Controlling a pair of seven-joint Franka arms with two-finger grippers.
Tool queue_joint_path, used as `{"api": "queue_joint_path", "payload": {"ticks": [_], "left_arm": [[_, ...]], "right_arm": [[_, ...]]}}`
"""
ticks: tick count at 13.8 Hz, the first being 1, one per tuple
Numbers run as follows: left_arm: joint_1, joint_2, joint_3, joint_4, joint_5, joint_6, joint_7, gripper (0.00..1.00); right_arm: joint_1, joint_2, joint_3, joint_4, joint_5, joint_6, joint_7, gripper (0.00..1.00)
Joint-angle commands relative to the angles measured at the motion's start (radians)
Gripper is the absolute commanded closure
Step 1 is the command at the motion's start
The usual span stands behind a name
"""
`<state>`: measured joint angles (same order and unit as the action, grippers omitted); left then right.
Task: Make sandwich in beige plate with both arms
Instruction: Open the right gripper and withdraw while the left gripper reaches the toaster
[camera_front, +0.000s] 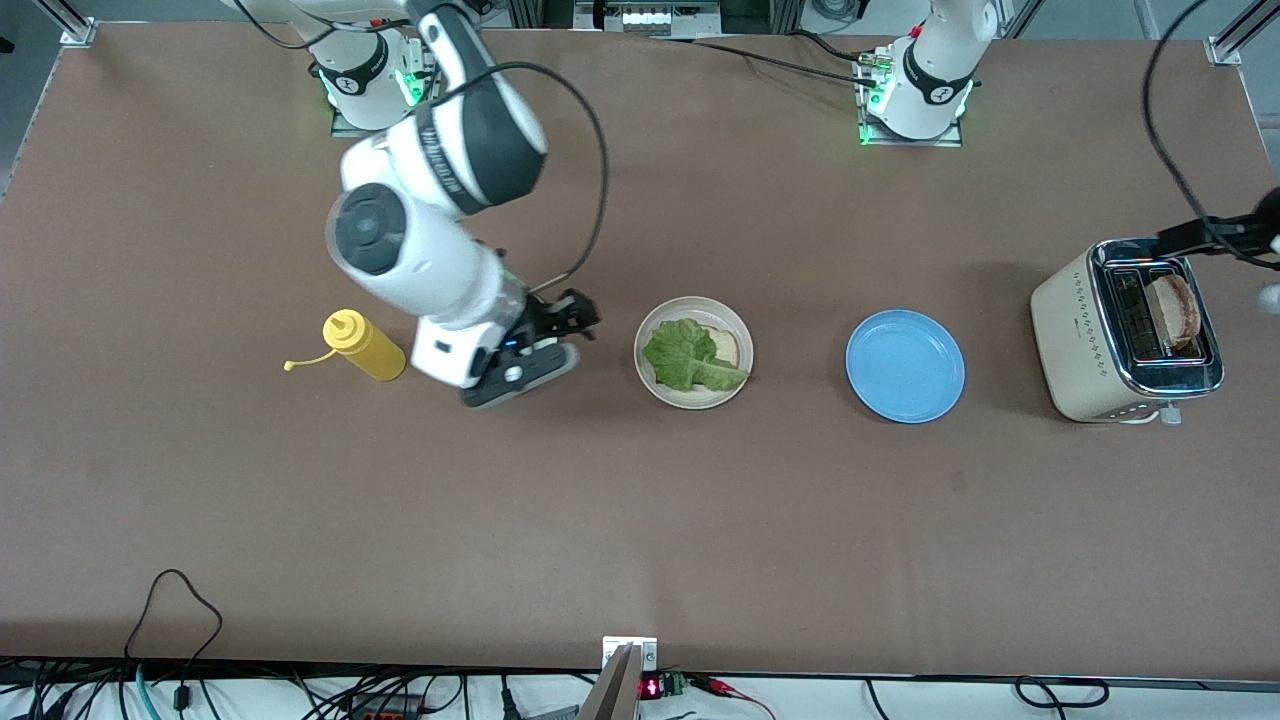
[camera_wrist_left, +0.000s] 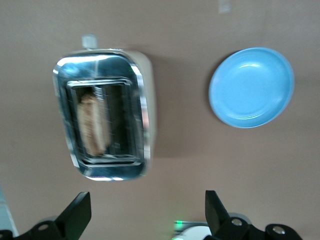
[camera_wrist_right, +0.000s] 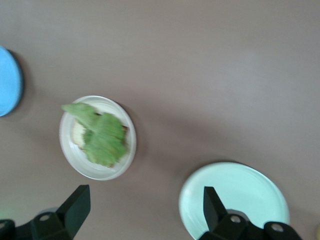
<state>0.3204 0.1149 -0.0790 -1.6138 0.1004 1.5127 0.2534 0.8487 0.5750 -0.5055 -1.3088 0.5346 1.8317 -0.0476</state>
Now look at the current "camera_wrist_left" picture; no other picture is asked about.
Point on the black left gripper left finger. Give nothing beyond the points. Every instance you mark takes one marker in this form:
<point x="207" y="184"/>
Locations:
<point x="72" y="217"/>

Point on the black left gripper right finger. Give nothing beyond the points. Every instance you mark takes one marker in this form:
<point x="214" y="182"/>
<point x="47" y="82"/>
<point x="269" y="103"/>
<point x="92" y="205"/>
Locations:
<point x="216" y="222"/>

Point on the toasted bread slice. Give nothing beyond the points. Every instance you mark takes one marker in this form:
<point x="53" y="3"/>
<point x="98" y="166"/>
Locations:
<point x="93" y="125"/>

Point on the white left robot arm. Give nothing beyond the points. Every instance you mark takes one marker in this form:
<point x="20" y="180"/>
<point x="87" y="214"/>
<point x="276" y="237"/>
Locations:
<point x="195" y="233"/>

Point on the blue plate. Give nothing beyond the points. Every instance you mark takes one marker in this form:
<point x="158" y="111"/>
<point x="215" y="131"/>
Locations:
<point x="251" y="87"/>

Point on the beige chrome toaster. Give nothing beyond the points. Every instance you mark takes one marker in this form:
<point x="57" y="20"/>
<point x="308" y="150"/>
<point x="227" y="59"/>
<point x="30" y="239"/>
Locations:
<point x="147" y="100"/>

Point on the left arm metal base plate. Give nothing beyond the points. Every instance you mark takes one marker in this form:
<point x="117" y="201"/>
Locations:
<point x="190" y="223"/>

